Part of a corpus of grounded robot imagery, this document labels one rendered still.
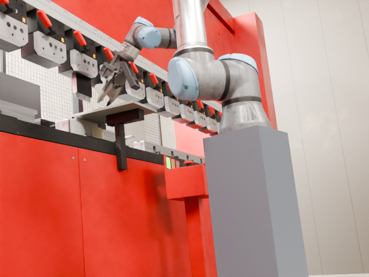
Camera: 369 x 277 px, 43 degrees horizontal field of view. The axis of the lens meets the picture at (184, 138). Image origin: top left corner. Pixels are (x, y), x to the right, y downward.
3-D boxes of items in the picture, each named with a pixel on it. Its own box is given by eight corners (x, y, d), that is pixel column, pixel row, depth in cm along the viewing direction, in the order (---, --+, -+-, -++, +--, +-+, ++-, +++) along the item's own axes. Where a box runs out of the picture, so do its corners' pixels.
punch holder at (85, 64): (75, 67, 178) (73, 27, 182) (57, 73, 182) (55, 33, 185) (98, 78, 192) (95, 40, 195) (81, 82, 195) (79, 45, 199)
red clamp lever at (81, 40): (79, 28, 179) (92, 50, 184) (71, 31, 180) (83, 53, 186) (78, 31, 177) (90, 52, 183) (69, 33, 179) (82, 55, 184)
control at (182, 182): (205, 194, 182) (200, 149, 186) (167, 199, 187) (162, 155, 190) (217, 197, 201) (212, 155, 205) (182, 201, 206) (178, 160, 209)
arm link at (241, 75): (270, 96, 133) (263, 51, 136) (228, 95, 128) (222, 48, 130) (249, 108, 144) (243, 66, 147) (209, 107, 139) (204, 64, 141)
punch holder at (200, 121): (197, 122, 286) (195, 97, 290) (185, 125, 289) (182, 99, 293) (207, 127, 300) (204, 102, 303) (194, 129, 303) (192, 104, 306)
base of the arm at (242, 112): (281, 132, 136) (276, 100, 138) (256, 126, 124) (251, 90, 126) (236, 143, 144) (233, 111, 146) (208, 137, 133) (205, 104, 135)
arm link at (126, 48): (144, 53, 183) (133, 46, 176) (138, 62, 183) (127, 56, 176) (130, 45, 186) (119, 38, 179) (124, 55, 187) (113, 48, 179)
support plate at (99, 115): (133, 102, 166) (133, 100, 167) (73, 116, 177) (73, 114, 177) (157, 112, 183) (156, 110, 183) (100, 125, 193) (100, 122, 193)
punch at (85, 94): (77, 97, 182) (76, 73, 184) (73, 97, 183) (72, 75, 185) (92, 102, 191) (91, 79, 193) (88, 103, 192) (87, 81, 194)
